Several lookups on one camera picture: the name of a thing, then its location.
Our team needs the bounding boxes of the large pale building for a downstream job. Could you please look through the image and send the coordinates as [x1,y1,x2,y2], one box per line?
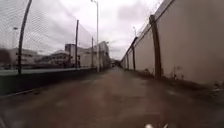
[64,40,112,70]

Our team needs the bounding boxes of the pale street lamp pole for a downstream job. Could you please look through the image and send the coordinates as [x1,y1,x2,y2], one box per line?
[90,0,101,73]

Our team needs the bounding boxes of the brown dirt road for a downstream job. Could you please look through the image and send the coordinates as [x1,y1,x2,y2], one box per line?
[0,66,224,128]

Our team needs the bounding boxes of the low grey building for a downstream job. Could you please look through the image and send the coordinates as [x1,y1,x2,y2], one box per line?
[39,49,72,69]

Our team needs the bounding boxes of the tall wire fence, dark base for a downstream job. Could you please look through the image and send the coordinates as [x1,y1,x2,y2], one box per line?
[0,0,101,97]

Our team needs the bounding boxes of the long pale wall, brown posts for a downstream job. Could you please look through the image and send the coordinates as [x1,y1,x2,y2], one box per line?
[119,0,224,88]

